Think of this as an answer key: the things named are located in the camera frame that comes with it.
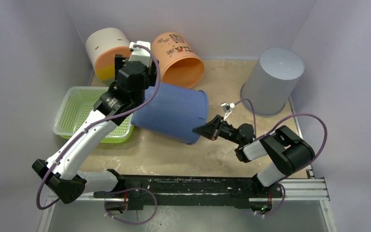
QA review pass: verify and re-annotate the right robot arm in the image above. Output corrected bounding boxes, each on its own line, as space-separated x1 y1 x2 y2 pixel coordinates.
209 122 315 197

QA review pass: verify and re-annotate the blue plastic bucket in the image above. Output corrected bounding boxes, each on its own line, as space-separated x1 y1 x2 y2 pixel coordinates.
131 83 209 145

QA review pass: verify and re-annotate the white perforated plastic basket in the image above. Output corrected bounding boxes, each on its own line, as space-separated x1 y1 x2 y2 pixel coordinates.
53 86 132 129

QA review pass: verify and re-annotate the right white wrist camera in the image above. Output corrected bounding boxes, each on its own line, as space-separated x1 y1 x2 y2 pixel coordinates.
220 102 235 120

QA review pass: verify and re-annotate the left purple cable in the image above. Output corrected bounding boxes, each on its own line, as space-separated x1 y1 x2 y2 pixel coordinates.
36 43 161 211

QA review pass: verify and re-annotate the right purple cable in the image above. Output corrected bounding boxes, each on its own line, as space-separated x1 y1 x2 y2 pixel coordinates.
235 98 328 180

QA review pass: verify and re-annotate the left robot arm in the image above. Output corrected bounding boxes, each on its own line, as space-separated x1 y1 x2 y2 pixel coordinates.
32 55 209 210

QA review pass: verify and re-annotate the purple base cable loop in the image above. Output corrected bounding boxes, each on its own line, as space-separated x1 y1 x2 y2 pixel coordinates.
103 187 159 225

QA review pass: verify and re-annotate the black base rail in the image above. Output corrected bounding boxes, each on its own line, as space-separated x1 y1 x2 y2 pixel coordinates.
83 173 330 210

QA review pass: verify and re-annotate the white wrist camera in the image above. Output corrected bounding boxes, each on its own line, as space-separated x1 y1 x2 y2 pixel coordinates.
128 41 152 67
220 102 235 120

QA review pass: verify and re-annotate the small round drawer cabinet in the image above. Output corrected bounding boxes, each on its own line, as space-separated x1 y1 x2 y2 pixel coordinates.
86 28 131 82

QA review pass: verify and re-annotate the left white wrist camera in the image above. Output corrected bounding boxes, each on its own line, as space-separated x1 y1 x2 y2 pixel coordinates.
128 41 152 67

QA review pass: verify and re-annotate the grey plastic bucket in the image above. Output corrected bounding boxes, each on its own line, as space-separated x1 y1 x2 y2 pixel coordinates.
240 47 305 116

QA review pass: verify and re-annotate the green plastic tray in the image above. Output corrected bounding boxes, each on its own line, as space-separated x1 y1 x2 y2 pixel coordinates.
53 124 134 144

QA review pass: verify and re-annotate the orange printed plastic bucket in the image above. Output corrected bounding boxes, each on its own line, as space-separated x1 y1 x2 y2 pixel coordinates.
151 32 205 88

